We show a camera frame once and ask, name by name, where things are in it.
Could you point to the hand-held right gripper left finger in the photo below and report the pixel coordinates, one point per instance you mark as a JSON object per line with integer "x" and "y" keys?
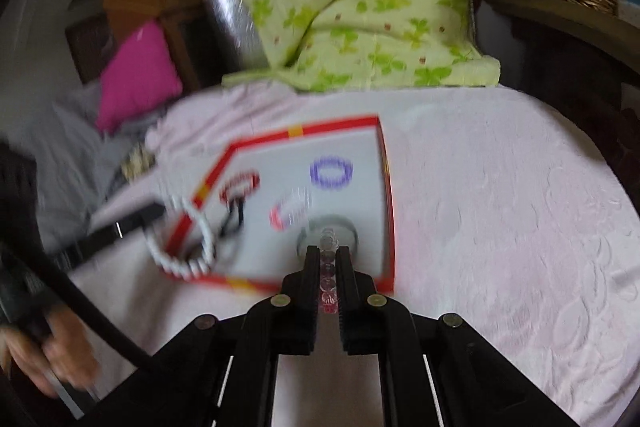
{"x": 312, "y": 267}

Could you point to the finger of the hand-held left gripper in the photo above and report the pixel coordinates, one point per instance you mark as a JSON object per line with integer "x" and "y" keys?
{"x": 130, "y": 224}

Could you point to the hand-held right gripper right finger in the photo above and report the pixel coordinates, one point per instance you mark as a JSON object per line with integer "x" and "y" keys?
{"x": 344, "y": 268}

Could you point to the red cardboard box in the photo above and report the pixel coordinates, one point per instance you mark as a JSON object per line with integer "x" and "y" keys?
{"x": 365, "y": 207}

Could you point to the person's left hand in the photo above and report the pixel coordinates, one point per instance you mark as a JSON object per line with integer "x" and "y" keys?
{"x": 65, "y": 352}

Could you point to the silver bangle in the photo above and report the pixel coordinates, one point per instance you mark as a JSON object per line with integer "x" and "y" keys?
{"x": 350, "y": 232}

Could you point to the patterned cloth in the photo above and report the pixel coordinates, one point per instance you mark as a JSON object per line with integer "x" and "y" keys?
{"x": 137, "y": 163}

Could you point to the grey cloth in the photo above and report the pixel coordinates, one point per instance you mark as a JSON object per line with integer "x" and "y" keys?
{"x": 75, "y": 157}

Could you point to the magenta pillow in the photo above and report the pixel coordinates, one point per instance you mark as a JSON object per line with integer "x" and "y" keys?
{"x": 140, "y": 77}

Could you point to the pale pink textured blanket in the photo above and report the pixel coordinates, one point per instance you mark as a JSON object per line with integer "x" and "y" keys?
{"x": 500, "y": 207}

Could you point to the silver foil mat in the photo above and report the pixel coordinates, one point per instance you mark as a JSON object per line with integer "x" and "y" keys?
{"x": 230, "y": 7}

